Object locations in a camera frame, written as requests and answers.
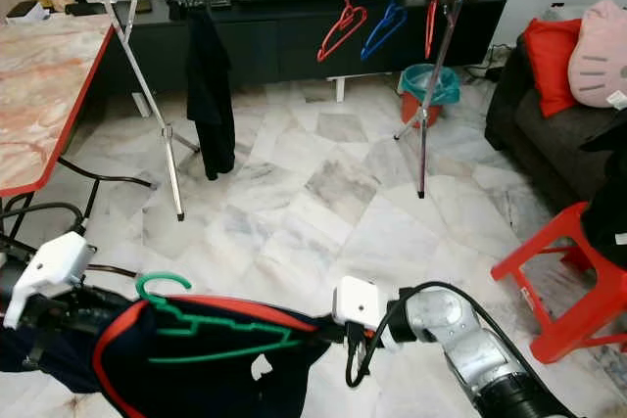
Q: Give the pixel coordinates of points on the red plastic hanger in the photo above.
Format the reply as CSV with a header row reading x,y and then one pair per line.
x,y
338,34
430,26

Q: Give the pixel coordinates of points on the navy red-trimmed garment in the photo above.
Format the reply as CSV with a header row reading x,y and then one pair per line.
x,y
206,394

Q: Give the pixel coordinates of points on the green plastic hanger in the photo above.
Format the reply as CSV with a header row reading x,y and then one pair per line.
x,y
162,275

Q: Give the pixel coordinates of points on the red cushion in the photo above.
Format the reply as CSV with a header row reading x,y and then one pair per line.
x,y
549,61

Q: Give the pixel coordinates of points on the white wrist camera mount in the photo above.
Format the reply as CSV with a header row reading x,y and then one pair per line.
x,y
49,266
358,301

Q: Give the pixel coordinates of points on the red plastic stool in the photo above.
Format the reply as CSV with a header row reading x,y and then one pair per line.
x,y
539,237

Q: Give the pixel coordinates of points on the pink cat face cushion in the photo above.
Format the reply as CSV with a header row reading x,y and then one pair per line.
x,y
598,56

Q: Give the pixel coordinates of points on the dark grey sofa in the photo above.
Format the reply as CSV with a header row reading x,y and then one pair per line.
x,y
539,144

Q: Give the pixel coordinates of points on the black TV console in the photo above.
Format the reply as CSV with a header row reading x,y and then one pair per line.
x,y
284,36

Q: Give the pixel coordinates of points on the marble top folding table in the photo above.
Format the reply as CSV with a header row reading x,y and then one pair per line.
x,y
49,85

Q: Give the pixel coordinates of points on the red bin teal liner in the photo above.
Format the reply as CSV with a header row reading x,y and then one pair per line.
x,y
416,80

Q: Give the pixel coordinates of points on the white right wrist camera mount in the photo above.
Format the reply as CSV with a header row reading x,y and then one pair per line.
x,y
358,301

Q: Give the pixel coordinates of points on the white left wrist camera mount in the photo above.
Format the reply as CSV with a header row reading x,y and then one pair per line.
x,y
49,266

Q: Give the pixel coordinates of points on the black hanging garment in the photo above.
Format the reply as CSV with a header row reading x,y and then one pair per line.
x,y
211,95

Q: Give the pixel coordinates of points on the blue plastic hanger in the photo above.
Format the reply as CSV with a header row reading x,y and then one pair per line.
x,y
379,31

